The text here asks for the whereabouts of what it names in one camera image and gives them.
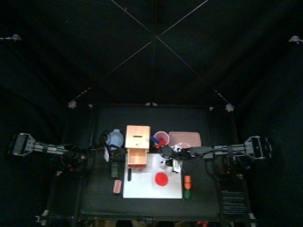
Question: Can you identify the light blue bowl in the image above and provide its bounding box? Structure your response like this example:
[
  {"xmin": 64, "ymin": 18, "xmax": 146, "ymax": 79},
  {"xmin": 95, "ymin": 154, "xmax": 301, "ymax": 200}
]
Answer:
[{"xmin": 106, "ymin": 129, "xmax": 126, "ymax": 148}]

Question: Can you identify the open wooden drawer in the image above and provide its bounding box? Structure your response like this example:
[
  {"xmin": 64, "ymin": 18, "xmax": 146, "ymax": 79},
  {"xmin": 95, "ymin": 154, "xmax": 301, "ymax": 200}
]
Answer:
[{"xmin": 127, "ymin": 148, "xmax": 150, "ymax": 168}]

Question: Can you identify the red dough disc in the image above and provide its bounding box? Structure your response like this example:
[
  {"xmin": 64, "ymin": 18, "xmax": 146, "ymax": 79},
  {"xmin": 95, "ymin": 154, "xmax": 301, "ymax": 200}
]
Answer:
[{"xmin": 154, "ymin": 172, "xmax": 171, "ymax": 187}]

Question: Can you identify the wooden drawer box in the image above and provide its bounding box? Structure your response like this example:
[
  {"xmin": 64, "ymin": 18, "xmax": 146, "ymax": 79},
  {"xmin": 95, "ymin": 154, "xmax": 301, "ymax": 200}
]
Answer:
[{"xmin": 124, "ymin": 124, "xmax": 152, "ymax": 150}]

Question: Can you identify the red tool in cup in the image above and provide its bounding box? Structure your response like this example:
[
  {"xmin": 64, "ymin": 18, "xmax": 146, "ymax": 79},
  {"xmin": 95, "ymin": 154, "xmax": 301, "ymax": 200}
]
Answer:
[{"xmin": 155, "ymin": 138, "xmax": 169, "ymax": 150}]

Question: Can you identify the pink block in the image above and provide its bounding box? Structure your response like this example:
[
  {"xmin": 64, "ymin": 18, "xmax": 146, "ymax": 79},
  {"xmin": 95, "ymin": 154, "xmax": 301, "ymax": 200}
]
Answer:
[{"xmin": 112, "ymin": 179, "xmax": 123, "ymax": 195}]

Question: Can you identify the orange block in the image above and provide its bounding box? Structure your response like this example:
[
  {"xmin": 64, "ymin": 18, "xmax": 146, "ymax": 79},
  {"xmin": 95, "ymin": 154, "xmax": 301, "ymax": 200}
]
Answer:
[{"xmin": 183, "ymin": 175, "xmax": 194, "ymax": 191}]

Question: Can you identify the pink rectangular tray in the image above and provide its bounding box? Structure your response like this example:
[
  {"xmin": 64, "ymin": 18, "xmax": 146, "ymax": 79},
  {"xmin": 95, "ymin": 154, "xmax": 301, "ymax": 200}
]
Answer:
[{"xmin": 167, "ymin": 130, "xmax": 203, "ymax": 149}]

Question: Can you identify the pink cup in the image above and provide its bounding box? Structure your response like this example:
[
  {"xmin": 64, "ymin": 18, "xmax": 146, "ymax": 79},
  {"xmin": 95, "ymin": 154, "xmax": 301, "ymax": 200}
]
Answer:
[{"xmin": 152, "ymin": 130, "xmax": 171, "ymax": 149}]

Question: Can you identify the white cutting board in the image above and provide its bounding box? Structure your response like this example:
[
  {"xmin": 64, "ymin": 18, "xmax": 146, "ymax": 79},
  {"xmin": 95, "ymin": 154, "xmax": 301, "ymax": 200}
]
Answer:
[{"xmin": 122, "ymin": 153, "xmax": 185, "ymax": 200}]

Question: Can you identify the white text label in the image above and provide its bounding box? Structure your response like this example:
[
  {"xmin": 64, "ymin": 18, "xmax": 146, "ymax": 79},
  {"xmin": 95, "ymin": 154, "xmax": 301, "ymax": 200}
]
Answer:
[{"xmin": 221, "ymin": 190, "xmax": 246, "ymax": 217}]

